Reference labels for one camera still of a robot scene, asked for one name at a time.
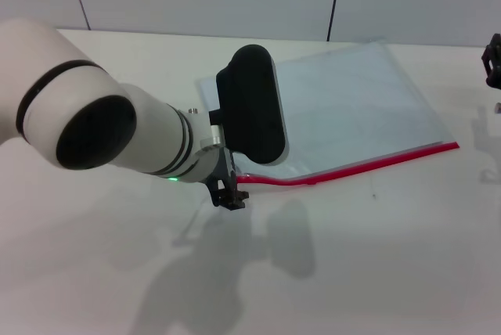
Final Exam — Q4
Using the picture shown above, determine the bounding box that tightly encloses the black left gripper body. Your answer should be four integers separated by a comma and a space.
205, 147, 238, 186

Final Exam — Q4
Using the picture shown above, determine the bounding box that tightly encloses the clear document bag red zipper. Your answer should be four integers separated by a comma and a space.
195, 39, 460, 188

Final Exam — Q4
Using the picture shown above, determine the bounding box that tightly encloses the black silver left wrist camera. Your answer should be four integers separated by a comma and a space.
208, 44, 291, 166

